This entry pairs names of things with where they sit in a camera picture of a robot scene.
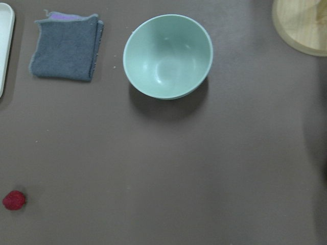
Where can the red strawberry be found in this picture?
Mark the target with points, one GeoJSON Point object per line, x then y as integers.
{"type": "Point", "coordinates": [14, 200]}

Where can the mint green bowl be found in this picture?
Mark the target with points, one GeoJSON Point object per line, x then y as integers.
{"type": "Point", "coordinates": [168, 56]}

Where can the grey folded cloth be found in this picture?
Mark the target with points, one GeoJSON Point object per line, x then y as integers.
{"type": "Point", "coordinates": [67, 46]}

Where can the wooden cup stand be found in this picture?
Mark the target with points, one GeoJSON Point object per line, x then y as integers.
{"type": "Point", "coordinates": [302, 25]}

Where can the cream rabbit tray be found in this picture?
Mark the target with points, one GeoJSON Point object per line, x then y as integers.
{"type": "Point", "coordinates": [7, 25]}

